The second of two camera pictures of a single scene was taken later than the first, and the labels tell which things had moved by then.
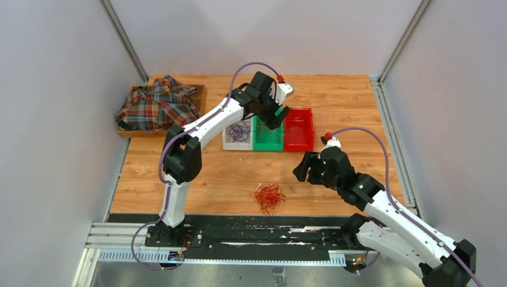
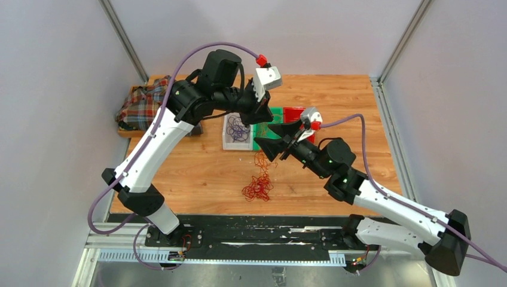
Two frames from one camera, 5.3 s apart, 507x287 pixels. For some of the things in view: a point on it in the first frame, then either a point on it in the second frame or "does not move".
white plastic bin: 239,136 does not move
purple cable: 238,131 does not move
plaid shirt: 158,107 does not move
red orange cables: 268,197 -> 261,185
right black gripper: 311,159 -> 291,136
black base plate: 255,234 does not move
